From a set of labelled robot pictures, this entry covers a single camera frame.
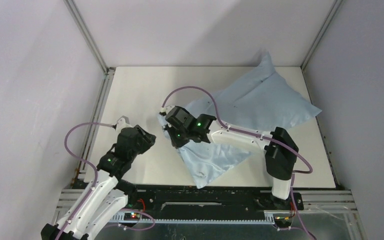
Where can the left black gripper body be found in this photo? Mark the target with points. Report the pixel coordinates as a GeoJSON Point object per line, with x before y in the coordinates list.
{"type": "Point", "coordinates": [144, 143]}

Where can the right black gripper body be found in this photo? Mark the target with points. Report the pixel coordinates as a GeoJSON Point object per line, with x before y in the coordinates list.
{"type": "Point", "coordinates": [178, 138]}

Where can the light blue pillowcase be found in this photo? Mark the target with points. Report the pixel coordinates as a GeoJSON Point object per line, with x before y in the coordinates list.
{"type": "Point", "coordinates": [261, 99]}

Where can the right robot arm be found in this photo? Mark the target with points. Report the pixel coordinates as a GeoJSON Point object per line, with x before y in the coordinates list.
{"type": "Point", "coordinates": [278, 148]}

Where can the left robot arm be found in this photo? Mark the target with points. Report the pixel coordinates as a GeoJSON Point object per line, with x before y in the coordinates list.
{"type": "Point", "coordinates": [108, 192]}

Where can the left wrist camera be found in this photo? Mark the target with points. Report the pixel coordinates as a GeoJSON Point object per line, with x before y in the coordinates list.
{"type": "Point", "coordinates": [121, 123]}

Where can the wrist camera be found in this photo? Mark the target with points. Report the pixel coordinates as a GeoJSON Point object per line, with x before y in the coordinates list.
{"type": "Point", "coordinates": [165, 110]}
{"type": "Point", "coordinates": [121, 123]}

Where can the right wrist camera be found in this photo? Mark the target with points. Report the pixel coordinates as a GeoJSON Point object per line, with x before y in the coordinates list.
{"type": "Point", "coordinates": [165, 110]}

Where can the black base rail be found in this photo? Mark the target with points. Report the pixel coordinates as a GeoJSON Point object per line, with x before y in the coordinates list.
{"type": "Point", "coordinates": [185, 203]}

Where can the left aluminium frame post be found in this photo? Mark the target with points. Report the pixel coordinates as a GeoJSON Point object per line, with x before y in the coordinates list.
{"type": "Point", "coordinates": [86, 34]}

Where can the aluminium frame post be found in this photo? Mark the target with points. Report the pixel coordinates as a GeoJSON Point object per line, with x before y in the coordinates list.
{"type": "Point", "coordinates": [333, 11]}
{"type": "Point", "coordinates": [86, 34]}

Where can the right aluminium frame post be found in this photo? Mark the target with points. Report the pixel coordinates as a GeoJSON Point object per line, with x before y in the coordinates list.
{"type": "Point", "coordinates": [333, 11]}

